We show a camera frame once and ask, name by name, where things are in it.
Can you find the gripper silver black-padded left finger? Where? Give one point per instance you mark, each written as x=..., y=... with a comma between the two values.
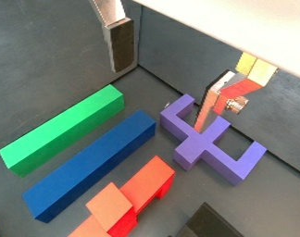
x=118, y=30

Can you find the gripper silver reflective right finger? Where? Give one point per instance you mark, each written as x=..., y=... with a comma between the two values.
x=214, y=99

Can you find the green long block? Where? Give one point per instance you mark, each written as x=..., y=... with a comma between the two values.
x=29, y=151

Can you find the purple fork-shaped block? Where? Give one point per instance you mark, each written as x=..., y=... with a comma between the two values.
x=198, y=145

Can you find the blue long block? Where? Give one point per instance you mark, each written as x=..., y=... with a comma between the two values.
x=51, y=195

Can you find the red stepped block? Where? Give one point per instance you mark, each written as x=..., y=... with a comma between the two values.
x=115, y=206

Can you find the black angle bracket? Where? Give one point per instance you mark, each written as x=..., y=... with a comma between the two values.
x=207, y=224

